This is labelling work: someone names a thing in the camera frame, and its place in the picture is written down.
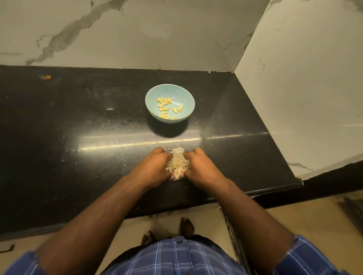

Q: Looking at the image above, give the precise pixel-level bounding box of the light blue bowl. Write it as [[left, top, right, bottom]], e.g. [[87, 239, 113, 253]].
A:
[[145, 84, 196, 124]]

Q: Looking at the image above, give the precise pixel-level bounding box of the person's right forearm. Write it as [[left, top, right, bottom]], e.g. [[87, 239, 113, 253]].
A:
[[208, 180, 297, 273]]

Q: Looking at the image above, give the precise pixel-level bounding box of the black cabinet trim strip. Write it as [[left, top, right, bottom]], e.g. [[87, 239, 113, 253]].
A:
[[223, 212, 251, 275]]

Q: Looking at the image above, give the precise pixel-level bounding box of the person's left forearm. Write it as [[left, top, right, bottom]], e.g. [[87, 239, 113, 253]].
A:
[[35, 176, 149, 275]]

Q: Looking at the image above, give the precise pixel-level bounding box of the person's right hand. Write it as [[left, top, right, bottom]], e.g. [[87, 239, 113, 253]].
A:
[[182, 148, 229, 192]]

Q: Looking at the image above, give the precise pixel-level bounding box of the cluster of peeled garlic cloves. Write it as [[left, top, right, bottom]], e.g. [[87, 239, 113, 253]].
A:
[[156, 97, 185, 120]]

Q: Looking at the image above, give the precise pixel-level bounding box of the person's left foot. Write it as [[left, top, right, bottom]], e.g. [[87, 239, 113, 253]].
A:
[[140, 230, 155, 246]]

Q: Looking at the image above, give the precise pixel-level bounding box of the blue plaid shirt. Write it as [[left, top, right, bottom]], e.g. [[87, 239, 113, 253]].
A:
[[3, 235, 350, 275]]

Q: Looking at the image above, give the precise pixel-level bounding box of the pile of garlic skins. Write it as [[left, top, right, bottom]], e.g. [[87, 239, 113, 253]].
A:
[[165, 146, 191, 181]]

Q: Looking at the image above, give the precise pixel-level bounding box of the person's left hand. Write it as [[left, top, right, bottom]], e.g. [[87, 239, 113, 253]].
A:
[[128, 147, 174, 191]]

